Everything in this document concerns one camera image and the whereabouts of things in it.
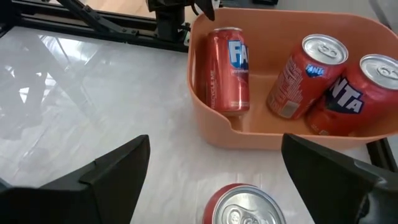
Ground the red Fanta soda can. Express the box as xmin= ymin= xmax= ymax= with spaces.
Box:
xmin=203 ymin=26 xmax=251 ymax=116
xmin=201 ymin=182 xmax=287 ymax=224
xmin=304 ymin=53 xmax=398 ymax=138
xmin=266 ymin=33 xmax=349 ymax=121

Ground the orange plastic bin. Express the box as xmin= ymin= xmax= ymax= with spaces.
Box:
xmin=186 ymin=6 xmax=398 ymax=152

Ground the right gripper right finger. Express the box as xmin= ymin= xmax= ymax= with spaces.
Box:
xmin=281 ymin=133 xmax=398 ymax=224

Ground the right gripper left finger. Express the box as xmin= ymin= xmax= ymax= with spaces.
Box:
xmin=0 ymin=134 xmax=151 ymax=224

